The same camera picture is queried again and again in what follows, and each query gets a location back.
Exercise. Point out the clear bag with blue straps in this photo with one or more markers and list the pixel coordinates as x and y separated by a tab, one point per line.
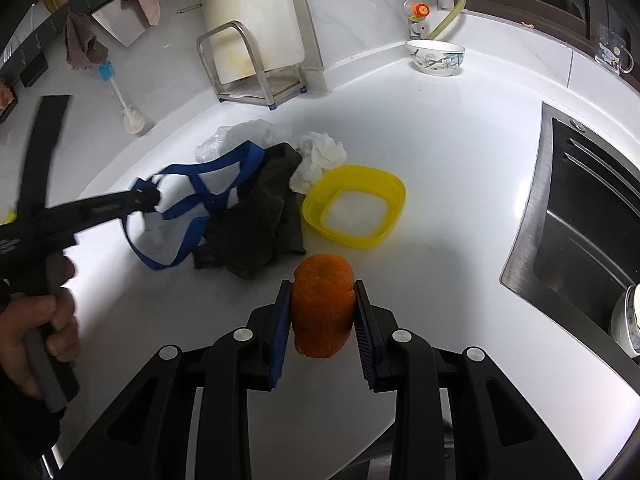
247	155

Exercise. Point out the blue handled bottle brush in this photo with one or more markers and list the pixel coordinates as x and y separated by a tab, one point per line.
134	122

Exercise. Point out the yellow detergent pouch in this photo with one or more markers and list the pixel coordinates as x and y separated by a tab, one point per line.
8	217

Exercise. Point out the steel cutting board rack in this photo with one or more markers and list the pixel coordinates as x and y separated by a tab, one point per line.
260	65

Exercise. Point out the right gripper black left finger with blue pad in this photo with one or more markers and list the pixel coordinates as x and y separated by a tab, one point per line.
255	352

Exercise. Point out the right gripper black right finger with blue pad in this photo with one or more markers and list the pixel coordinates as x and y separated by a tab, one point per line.
392	358

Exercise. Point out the crumpled clear plastic bag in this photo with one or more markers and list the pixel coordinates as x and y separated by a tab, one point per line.
226	138

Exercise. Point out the crumpled white tissue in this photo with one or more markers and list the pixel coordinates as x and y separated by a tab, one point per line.
320	154

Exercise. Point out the black wall rail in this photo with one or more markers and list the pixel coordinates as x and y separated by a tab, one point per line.
24	60

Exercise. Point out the black cloth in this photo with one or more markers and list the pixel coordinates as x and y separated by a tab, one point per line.
263	226

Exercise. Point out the orange mandarin fruit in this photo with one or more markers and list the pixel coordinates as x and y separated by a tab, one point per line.
323	301

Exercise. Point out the black kitchen sink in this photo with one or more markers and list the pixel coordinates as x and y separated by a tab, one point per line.
577	248

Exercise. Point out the white floral ceramic bowl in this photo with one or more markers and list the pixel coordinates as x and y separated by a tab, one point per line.
435	57

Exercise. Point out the white bowl in sink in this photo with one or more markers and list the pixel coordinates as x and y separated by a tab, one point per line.
624	326

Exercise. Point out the steel cleaver blade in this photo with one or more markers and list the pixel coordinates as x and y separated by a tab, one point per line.
124	20

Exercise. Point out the white cutting board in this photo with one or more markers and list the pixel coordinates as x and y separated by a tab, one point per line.
272	23

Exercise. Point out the yellow plastic container lid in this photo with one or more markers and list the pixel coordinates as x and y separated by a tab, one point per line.
355	206

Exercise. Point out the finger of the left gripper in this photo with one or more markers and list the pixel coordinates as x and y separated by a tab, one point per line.
142	199

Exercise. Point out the person's left hand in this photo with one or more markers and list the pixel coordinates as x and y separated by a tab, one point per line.
39	333

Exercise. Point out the mauve hanging cloth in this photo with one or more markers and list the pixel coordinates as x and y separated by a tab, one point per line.
83	49

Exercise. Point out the clear glass cartoon mug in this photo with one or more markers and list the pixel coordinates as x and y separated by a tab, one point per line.
611	52

